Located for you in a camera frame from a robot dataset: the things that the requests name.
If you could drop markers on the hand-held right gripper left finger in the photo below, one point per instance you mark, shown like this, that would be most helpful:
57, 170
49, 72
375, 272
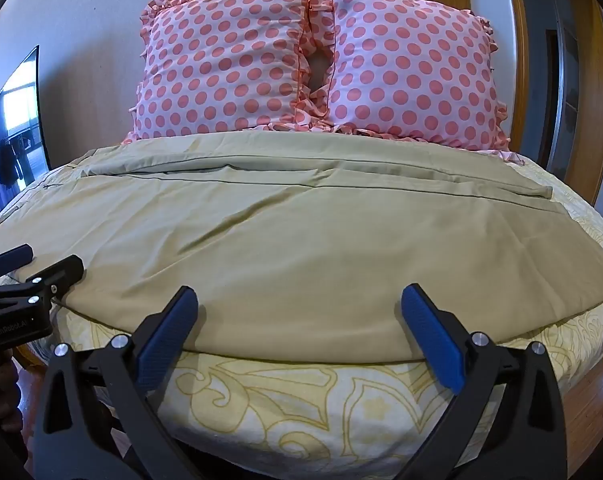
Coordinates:
167, 332

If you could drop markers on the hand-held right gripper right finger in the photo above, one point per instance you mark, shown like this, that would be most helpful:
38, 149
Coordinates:
434, 332

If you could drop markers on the pink polka dot pillow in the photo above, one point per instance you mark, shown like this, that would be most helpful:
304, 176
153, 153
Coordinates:
411, 65
221, 65

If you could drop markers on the wooden door frame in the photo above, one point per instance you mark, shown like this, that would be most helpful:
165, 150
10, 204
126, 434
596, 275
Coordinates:
599, 85

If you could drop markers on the olive green blanket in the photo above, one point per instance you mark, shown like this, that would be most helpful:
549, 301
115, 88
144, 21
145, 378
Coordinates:
306, 240

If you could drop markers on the yellow patterned bed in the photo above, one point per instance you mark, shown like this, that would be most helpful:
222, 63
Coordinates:
281, 410

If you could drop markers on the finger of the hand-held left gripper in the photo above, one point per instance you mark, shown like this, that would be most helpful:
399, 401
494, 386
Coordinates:
13, 256
61, 272

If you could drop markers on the black flat screen television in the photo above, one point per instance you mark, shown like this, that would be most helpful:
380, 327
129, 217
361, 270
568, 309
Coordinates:
16, 125

